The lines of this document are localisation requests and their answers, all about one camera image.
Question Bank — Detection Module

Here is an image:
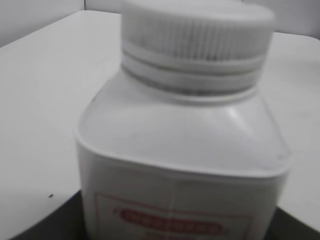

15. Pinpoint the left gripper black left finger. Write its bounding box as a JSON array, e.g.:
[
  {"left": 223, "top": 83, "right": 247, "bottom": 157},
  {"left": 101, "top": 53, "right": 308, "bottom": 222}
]
[{"left": 12, "top": 190, "right": 88, "bottom": 240}]

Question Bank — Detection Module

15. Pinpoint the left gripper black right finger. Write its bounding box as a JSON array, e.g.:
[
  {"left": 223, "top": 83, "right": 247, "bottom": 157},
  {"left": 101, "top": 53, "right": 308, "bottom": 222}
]
[{"left": 271, "top": 207, "right": 320, "bottom": 240}]

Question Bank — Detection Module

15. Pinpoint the white strawberry yogurt bottle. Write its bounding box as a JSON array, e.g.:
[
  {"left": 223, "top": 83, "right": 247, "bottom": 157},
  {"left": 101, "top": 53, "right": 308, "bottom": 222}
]
[{"left": 74, "top": 71, "right": 289, "bottom": 240}]

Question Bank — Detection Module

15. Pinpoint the white ribbed bottle cap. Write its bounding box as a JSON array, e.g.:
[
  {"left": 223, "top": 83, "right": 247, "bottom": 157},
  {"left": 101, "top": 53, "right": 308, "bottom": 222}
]
[{"left": 121, "top": 0, "right": 275, "bottom": 95}]

